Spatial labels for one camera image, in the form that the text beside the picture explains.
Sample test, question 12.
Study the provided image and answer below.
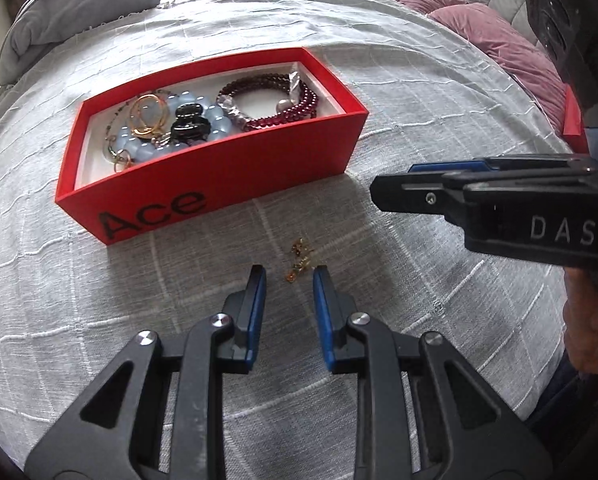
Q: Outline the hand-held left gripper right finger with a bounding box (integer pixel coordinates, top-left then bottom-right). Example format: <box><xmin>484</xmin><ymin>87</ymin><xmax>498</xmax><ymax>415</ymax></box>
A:
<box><xmin>312</xmin><ymin>265</ymin><xmax>554</xmax><ymax>480</ymax></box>

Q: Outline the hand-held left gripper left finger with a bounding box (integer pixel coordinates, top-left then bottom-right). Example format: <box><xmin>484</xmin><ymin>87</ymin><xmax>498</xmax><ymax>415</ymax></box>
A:
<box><xmin>24</xmin><ymin>264</ymin><xmax>268</xmax><ymax>480</ymax></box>

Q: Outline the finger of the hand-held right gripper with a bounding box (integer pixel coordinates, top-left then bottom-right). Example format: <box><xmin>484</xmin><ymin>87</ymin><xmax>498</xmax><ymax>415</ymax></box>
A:
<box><xmin>370</xmin><ymin>171</ymin><xmax>452</xmax><ymax>216</ymax></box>
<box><xmin>409</xmin><ymin>157</ymin><xmax>490</xmax><ymax>176</ymax></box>

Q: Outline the red cardboard box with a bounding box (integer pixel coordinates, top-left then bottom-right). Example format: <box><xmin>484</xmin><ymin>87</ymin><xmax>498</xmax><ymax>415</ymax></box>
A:
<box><xmin>54</xmin><ymin>46</ymin><xmax>370</xmax><ymax>247</ymax></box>

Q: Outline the black glossy bead bracelet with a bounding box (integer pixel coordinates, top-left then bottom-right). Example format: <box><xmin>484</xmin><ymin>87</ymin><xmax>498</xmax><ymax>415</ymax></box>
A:
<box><xmin>170</xmin><ymin>102</ymin><xmax>211</xmax><ymax>144</ymax></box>

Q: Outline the light blue bead bracelet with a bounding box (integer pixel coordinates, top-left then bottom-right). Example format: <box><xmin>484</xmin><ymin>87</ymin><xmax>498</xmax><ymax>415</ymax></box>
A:
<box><xmin>110</xmin><ymin>91</ymin><xmax>230</xmax><ymax>164</ymax></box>

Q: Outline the gold hoop earring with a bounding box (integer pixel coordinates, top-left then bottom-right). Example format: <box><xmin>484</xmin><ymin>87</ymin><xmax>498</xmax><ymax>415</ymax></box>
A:
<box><xmin>129</xmin><ymin>93</ymin><xmax>170</xmax><ymax>137</ymax></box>
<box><xmin>138</xmin><ymin>110</ymin><xmax>172</xmax><ymax>145</ymax></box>

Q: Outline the small metal ring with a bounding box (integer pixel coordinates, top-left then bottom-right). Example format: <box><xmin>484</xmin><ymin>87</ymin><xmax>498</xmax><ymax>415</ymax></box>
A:
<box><xmin>112</xmin><ymin>148</ymin><xmax>136</xmax><ymax>174</ymax></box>

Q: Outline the person's right hand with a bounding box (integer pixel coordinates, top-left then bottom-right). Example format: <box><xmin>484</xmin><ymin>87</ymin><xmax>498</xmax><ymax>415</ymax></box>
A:
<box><xmin>562</xmin><ymin>267</ymin><xmax>598</xmax><ymax>374</ymax></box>

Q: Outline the grey checked bedspread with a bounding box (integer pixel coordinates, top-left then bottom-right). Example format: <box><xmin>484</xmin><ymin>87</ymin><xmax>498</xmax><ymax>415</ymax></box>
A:
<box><xmin>0</xmin><ymin>0</ymin><xmax>598</xmax><ymax>480</ymax></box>

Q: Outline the red box lid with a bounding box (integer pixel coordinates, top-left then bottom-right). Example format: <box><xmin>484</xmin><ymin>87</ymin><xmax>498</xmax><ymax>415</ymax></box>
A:
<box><xmin>562</xmin><ymin>85</ymin><xmax>590</xmax><ymax>154</ymax></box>

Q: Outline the grey folded pillow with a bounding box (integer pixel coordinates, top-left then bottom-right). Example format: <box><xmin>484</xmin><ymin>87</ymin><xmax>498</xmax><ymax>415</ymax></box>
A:
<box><xmin>0</xmin><ymin>0</ymin><xmax>167</xmax><ymax>86</ymax></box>

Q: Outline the dark red bead bracelet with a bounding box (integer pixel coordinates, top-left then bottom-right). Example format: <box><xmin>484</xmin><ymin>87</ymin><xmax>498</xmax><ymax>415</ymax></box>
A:
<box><xmin>216</xmin><ymin>72</ymin><xmax>322</xmax><ymax>134</ymax></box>

